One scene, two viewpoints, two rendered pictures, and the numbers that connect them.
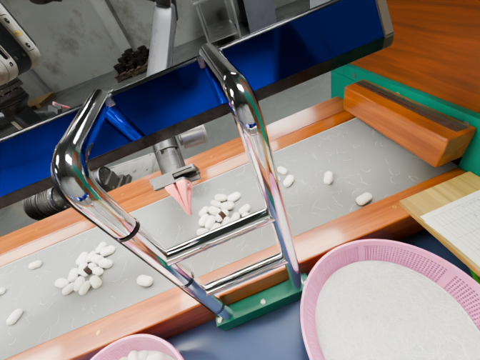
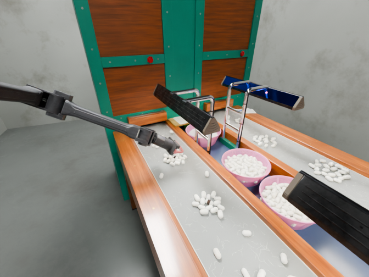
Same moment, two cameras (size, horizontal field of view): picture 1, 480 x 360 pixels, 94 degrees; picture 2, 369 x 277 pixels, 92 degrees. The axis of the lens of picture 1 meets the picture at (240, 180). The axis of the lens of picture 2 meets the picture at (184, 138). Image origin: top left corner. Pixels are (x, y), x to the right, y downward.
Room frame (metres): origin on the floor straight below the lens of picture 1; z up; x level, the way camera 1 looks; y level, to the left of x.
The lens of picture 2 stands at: (0.71, 0.87, 1.39)
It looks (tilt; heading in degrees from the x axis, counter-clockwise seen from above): 30 degrees down; 243
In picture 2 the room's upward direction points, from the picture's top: straight up
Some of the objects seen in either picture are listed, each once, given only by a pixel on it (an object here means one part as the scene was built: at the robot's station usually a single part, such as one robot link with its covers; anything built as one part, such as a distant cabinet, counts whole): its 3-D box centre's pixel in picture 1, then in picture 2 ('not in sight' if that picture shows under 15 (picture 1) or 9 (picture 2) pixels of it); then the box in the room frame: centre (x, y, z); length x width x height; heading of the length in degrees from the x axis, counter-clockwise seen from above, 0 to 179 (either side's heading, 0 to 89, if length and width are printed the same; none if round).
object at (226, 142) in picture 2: not in sight; (242, 116); (-0.16, 0.05, 0.90); 0.20 x 0.19 x 0.45; 91
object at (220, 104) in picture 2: not in sight; (218, 104); (-0.29, -0.40, 0.83); 0.30 x 0.06 x 0.07; 1
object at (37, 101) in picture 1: (31, 105); not in sight; (6.96, 4.33, 0.05); 1.15 x 0.79 x 0.10; 82
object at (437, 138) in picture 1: (393, 116); (147, 118); (0.39, -0.39, 0.83); 0.30 x 0.06 x 0.07; 1
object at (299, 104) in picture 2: not in sight; (255, 89); (-0.24, 0.04, 1.08); 0.62 x 0.08 x 0.07; 91
